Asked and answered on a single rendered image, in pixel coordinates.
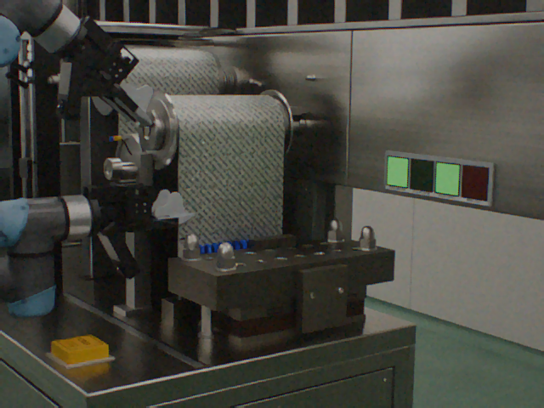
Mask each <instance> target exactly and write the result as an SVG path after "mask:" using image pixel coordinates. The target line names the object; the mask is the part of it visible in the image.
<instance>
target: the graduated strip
mask: <svg viewBox="0 0 544 408"><path fill-rule="evenodd" d="M60 295H62V296H64V297H66V298H68V299H70V300H71V301H73V302H75V303H77V304H79V305H81V306H83V307H84V308H86V309H88V310H90V311H92V312H94V313H95V314H97V315H99V316H101V317H103V318H105V319H107V320H108V321H110V322H112V323H114V324H116V325H118V326H120V327H121V328H123V329H125V330H127V331H129V332H131V333H132V334H134V335H136V336H138V337H140V338H142V339H144V340H145V341H147V342H149V343H151V344H153V345H155V346H157V347H158V348H159V349H162V350H164V351H166V352H168V353H169V354H171V355H173V356H175V357H177V358H179V359H180V360H182V361H184V362H186V363H188V364H190V365H191V366H194V367H195V368H198V367H203V366H207V364H205V363H203V362H201V361H199V360H197V359H195V358H193V357H191V356H190V355H188V354H186V353H184V352H182V351H180V350H178V349H176V348H174V347H173V346H171V345H169V344H167V343H164V342H163V341H161V340H159V339H157V338H156V337H153V336H151V335H150V334H148V333H146V332H144V331H141V330H140V329H139V328H137V327H135V326H132V325H130V324H128V323H127V322H125V321H123V320H121V319H119V318H117V317H115V316H114V315H112V314H109V313H107V312H106V311H104V310H103V309H100V308H98V307H96V306H94V305H92V304H91V303H89V302H87V301H85V300H83V299H81V298H79V297H77V296H75V295H73V294H72V293H70V292H68V293H62V294H60Z"/></svg>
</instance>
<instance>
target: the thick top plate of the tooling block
mask: <svg viewBox="0 0 544 408"><path fill-rule="evenodd" d="M343 239H344V242H328V241H326V239H319V240H312V241H300V242H296V245H294V246H281V247H275V248H268V249H261V250H253V249H251V248H246V249H239V250H233V251H234V257H235V267H236V270H232V271H218V270H215V269H214V267H215V266H217V256H218V253H217V252H212V253H205V254H200V257H201V260H200V261H195V262H188V261H183V260H181V257H177V258H169V259H168V290H169V291H170V292H172V293H175V294H177V295H179V296H181V297H183V298H187V299H189V300H191V301H193V302H195V303H198V304H200V305H203V306H205V307H207V308H210V309H212V310H215V311H220V310H226V309H234V308H239V307H245V306H250V305H255V304H260V303H269V302H274V301H280V300H285V299H290V298H296V297H297V270H298V269H309V268H315V267H320V266H327V265H333V264H345V265H348V284H347V289H349V288H354V287H359V286H369V285H374V284H379V283H383V282H389V281H394V260H395V250H393V249H389V248H385V247H381V246H376V248H377V249H376V251H361V250H358V246H359V242H358V241H355V240H351V239H348V238H344V237H343Z"/></svg>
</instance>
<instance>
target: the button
mask: <svg viewBox="0 0 544 408"><path fill-rule="evenodd" d="M52 355H54V356H55V357H57V358H58V359H60V360H61V361H63V362H64V363H66V364H67V365H68V366H69V365H75V364H79V363H83V362H88V361H92V360H101V359H105V358H109V345H108V344H106V343H104V342H102V341H100V340H99V339H98V338H96V337H94V336H92V335H86V336H80V337H72V338H67V339H61V340H56V341H52Z"/></svg>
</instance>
